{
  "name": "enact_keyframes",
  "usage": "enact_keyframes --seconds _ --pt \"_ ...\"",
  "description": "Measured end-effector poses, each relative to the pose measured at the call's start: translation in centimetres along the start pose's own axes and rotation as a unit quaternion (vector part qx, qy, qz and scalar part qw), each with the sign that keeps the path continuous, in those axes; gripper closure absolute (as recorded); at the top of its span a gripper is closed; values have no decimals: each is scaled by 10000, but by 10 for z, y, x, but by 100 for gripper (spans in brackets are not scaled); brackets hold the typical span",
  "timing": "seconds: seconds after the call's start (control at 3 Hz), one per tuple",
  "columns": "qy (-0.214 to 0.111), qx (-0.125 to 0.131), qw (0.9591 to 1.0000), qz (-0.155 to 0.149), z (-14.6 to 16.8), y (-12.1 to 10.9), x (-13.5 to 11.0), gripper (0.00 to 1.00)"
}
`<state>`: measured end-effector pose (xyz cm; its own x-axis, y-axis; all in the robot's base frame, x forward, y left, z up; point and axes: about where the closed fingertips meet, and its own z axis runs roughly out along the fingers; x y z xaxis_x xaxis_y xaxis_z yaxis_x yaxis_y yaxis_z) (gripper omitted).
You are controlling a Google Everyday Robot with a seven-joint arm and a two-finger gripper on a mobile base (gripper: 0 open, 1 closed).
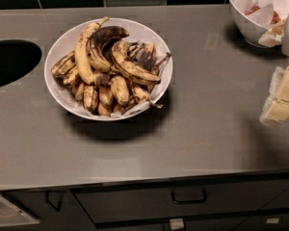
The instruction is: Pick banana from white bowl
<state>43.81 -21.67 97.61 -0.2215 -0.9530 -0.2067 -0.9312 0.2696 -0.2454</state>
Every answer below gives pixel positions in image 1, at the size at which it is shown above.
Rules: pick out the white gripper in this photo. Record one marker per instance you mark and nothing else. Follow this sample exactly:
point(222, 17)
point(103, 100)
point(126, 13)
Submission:
point(276, 107)

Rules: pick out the curved spotted banana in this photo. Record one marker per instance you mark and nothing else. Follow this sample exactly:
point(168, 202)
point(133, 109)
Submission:
point(130, 70)

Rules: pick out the white bowl with paper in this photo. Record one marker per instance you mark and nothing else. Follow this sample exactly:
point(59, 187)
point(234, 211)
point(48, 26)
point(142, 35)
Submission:
point(250, 30)

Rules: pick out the spotted banana front right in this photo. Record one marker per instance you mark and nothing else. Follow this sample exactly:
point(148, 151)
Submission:
point(141, 95)

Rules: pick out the spotted banana centre front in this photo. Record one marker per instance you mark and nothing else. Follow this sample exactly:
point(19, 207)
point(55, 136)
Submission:
point(120, 90)

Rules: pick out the spotted banana front middle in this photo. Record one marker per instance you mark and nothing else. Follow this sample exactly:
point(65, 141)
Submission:
point(106, 96)

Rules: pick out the blackened overripe banana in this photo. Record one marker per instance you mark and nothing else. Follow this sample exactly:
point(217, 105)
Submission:
point(96, 43)

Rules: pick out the spotted banana front left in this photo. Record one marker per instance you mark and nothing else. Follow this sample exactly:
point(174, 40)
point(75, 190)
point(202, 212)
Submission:
point(90, 98)

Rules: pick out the long yellow spotted banana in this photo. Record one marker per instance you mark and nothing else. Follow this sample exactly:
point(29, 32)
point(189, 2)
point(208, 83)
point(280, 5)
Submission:
point(80, 52)

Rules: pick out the small spotted banana left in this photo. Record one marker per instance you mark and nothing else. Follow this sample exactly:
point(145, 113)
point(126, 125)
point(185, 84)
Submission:
point(72, 77)

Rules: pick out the spotted banana far left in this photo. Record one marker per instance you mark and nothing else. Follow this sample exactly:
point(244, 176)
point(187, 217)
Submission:
point(62, 67)

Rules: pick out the red food pieces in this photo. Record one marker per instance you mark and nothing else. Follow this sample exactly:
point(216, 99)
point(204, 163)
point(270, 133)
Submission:
point(263, 15)

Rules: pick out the dark drawer front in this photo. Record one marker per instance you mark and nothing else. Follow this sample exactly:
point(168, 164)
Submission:
point(107, 205)

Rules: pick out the round black counter hole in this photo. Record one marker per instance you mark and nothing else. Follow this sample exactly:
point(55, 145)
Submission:
point(17, 58)

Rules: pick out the black drawer handle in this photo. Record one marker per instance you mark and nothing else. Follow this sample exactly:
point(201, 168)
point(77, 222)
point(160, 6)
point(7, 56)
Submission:
point(182, 197)

